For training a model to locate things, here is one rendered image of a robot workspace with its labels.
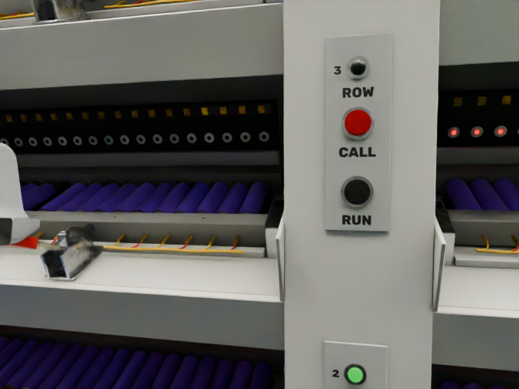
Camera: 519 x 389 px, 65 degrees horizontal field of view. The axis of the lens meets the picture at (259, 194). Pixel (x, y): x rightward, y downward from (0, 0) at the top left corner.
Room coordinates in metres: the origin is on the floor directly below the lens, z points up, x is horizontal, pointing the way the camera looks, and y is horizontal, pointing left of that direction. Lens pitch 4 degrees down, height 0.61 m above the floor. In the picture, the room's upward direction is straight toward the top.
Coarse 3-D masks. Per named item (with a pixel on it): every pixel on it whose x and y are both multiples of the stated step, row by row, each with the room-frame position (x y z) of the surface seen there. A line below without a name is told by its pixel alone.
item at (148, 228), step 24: (48, 216) 0.37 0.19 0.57; (72, 216) 0.37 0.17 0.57; (96, 216) 0.36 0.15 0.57; (120, 216) 0.36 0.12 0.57; (144, 216) 0.35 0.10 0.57; (168, 216) 0.35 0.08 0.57; (192, 216) 0.35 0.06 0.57; (216, 216) 0.34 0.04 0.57; (240, 216) 0.34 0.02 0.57; (264, 216) 0.34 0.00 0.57; (96, 240) 0.36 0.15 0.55; (120, 240) 0.35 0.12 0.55; (144, 240) 0.35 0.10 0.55; (168, 240) 0.35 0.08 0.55; (192, 240) 0.34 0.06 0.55; (216, 240) 0.34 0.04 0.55; (240, 240) 0.33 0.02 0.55; (264, 240) 0.33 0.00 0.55
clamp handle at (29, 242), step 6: (60, 234) 0.32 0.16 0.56; (66, 234) 0.32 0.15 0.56; (24, 240) 0.28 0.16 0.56; (30, 240) 0.28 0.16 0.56; (36, 240) 0.29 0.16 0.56; (60, 240) 0.32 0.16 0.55; (66, 240) 0.32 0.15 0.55; (12, 246) 0.28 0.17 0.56; (18, 246) 0.27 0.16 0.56; (24, 246) 0.28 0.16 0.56; (30, 246) 0.28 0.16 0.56; (36, 246) 0.29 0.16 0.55; (42, 246) 0.29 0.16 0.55; (48, 246) 0.30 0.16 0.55; (54, 246) 0.30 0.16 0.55; (60, 246) 0.31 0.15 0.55; (66, 246) 0.32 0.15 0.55
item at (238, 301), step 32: (32, 160) 0.50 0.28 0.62; (64, 160) 0.49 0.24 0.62; (96, 160) 0.49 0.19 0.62; (128, 160) 0.48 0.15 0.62; (160, 160) 0.47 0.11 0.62; (192, 160) 0.46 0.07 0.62; (224, 160) 0.45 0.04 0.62; (256, 160) 0.44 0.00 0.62; (0, 256) 0.36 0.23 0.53; (32, 256) 0.35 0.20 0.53; (128, 256) 0.34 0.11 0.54; (160, 256) 0.34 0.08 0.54; (192, 256) 0.33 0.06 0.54; (224, 256) 0.33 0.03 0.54; (0, 288) 0.32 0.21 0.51; (32, 288) 0.31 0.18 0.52; (64, 288) 0.31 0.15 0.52; (96, 288) 0.30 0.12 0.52; (128, 288) 0.30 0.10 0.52; (160, 288) 0.30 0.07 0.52; (192, 288) 0.29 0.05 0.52; (224, 288) 0.29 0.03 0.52; (256, 288) 0.29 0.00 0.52; (0, 320) 0.34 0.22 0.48; (32, 320) 0.33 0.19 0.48; (64, 320) 0.32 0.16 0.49; (96, 320) 0.31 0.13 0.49; (128, 320) 0.31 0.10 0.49; (160, 320) 0.30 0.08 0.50; (192, 320) 0.29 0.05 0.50; (224, 320) 0.29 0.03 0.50; (256, 320) 0.28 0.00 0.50
